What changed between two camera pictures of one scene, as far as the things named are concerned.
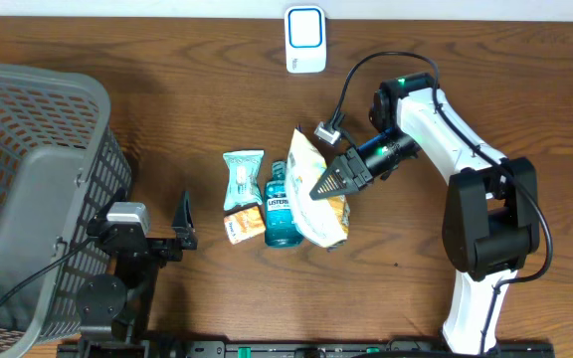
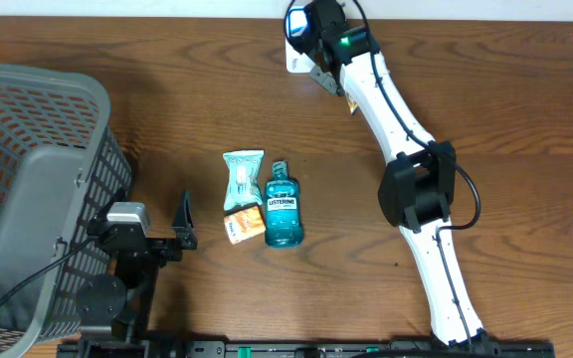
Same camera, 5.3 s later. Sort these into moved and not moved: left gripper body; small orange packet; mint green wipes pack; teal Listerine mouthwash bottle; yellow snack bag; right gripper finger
Moved: right gripper finger; yellow snack bag
Not moved: left gripper body; small orange packet; teal Listerine mouthwash bottle; mint green wipes pack
